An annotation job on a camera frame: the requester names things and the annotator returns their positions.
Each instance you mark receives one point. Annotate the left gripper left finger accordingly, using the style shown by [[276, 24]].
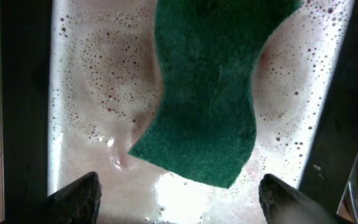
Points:
[[76, 203]]

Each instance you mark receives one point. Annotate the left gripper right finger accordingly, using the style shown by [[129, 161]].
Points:
[[283, 204]]

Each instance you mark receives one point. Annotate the green yellow sponge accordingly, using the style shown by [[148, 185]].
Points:
[[205, 128]]

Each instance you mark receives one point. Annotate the black rectangular soapy tray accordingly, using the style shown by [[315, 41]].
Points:
[[81, 84]]

